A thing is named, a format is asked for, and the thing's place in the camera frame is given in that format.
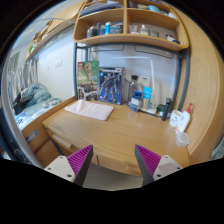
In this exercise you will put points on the light pink folded towel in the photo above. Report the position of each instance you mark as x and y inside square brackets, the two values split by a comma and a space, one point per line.
[90, 110]

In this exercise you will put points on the white and blue package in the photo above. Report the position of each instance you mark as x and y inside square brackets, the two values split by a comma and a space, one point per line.
[143, 86]

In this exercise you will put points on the teal blanket on bed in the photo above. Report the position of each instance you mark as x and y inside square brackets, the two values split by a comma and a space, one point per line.
[34, 94]

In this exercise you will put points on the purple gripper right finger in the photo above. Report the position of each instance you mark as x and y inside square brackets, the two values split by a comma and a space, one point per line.
[154, 167]

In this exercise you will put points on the clear plastic container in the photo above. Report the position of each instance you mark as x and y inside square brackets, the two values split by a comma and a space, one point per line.
[182, 139]

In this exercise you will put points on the white mug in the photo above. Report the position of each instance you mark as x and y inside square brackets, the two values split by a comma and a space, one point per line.
[175, 118]

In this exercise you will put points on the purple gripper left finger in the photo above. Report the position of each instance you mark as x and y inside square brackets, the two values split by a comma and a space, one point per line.
[73, 167]

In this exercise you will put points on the dark bottle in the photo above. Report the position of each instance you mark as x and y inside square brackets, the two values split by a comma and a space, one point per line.
[167, 108]

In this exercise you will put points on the wooden desk drawer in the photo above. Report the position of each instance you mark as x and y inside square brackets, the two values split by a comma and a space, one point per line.
[65, 144]

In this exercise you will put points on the blue robot model box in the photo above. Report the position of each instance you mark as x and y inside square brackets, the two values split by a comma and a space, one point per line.
[111, 84]

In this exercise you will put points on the small blue box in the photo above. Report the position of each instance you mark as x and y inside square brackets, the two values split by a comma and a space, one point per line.
[135, 102]

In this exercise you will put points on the wooden wall shelf unit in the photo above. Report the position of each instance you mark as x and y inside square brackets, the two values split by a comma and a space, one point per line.
[132, 21]

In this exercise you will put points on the blue can on shelf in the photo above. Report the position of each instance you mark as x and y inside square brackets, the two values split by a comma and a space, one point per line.
[107, 28]

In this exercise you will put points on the white lotion pump bottle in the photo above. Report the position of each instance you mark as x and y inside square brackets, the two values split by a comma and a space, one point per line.
[184, 120]

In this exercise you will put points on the green toy box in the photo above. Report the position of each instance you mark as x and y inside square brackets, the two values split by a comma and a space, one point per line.
[87, 80]

